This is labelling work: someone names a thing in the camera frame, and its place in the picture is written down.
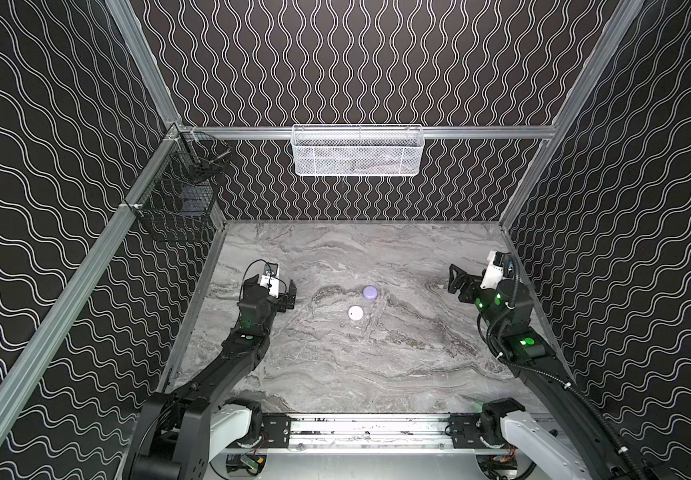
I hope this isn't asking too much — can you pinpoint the black wire mesh basket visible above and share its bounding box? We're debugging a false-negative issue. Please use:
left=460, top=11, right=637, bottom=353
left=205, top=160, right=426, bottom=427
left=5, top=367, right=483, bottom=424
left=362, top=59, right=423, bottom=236
left=131, top=131, right=233, bottom=245

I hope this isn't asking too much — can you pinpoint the white wire mesh basket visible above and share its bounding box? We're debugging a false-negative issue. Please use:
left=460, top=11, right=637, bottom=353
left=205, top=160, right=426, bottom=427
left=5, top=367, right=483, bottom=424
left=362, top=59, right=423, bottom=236
left=290, top=124, right=425, bottom=177

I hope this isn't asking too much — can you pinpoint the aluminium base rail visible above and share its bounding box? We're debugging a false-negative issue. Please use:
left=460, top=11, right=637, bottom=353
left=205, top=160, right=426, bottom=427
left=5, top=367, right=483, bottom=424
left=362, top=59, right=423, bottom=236
left=122, top=411, right=617, bottom=455

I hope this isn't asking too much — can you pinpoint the black corrugated cable conduit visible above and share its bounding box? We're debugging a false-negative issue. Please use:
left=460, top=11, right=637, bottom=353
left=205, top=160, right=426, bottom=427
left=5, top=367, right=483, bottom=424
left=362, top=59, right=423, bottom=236
left=476, top=251, right=653, bottom=480

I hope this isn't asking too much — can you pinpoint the white earbud charging case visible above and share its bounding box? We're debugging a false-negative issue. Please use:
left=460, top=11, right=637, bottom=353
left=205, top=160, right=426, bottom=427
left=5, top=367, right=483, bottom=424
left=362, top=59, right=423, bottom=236
left=347, top=305, right=365, bottom=321

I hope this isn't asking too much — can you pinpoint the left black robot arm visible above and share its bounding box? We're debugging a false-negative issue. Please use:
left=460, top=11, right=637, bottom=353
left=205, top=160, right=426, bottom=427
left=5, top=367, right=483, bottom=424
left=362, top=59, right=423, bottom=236
left=121, top=275, right=297, bottom=479

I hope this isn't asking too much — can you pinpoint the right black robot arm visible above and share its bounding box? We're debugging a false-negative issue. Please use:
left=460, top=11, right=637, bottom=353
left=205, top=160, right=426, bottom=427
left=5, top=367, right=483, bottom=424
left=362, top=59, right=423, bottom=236
left=447, top=262, right=673, bottom=479

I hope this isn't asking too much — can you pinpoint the purple earbud charging case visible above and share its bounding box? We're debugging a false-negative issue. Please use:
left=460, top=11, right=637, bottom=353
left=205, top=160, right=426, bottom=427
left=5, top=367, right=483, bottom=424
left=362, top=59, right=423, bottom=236
left=363, top=285, right=379, bottom=301

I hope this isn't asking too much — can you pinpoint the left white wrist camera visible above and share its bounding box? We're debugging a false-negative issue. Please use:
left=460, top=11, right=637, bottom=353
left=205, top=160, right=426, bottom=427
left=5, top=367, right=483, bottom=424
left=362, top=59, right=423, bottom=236
left=259, top=263, right=281, bottom=298

